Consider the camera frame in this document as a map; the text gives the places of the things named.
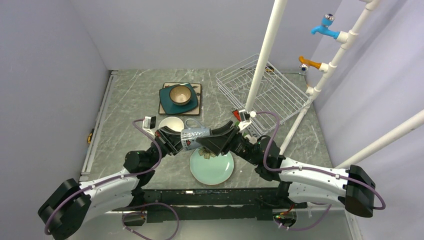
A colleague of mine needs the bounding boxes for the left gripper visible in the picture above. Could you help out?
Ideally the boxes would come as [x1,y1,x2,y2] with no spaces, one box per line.
[146,126,198,169]

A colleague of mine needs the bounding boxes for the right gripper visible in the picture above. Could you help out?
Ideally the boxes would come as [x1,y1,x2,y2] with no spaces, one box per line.
[196,120,261,166]

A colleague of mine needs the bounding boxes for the white ceramic bowl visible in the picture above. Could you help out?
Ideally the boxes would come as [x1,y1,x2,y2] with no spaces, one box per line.
[158,116,185,132]

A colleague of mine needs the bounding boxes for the blue patterned mug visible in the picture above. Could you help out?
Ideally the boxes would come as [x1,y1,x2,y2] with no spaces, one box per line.
[180,118,212,151]

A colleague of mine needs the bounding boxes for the mint green flower plate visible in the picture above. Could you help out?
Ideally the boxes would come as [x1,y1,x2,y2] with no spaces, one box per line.
[189,147,235,186]

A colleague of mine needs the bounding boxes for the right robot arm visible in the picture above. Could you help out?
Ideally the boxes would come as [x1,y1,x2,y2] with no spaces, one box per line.
[195,121,386,218]

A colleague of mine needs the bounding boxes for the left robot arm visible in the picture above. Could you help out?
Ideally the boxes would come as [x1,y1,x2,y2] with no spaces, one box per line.
[37,126,182,240]

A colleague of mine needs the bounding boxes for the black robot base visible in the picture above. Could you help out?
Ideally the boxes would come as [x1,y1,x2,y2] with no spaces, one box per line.
[122,187,308,223]

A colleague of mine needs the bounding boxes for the teal square plate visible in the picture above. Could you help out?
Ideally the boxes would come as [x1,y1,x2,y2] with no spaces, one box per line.
[159,82,201,116]

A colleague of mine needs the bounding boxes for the beige patterned bowl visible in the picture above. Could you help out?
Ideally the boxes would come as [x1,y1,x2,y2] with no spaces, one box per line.
[169,85,192,106]

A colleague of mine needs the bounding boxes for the cream square plate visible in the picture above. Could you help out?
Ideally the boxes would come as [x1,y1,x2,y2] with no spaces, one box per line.
[158,82,202,116]

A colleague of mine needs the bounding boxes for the yellow black tool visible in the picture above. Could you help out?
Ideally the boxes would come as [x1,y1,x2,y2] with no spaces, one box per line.
[265,66,274,73]

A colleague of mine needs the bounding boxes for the orange faucet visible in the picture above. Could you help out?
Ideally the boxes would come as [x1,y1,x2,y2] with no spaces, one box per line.
[298,56,322,72]

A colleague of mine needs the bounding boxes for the blue faucet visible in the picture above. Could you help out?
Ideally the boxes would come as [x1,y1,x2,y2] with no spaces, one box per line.
[310,13,340,40]

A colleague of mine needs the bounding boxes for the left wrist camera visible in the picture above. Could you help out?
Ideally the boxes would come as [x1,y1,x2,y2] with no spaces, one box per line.
[142,116,157,130]

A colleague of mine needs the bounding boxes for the red handled wrench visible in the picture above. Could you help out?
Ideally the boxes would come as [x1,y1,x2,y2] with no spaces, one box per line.
[231,107,241,122]

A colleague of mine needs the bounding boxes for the white wire dish rack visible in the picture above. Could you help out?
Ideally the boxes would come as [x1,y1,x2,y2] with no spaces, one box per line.
[215,53,310,124]

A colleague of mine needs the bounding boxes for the white pvc pipe frame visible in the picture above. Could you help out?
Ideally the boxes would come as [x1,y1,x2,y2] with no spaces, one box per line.
[245,0,424,169]

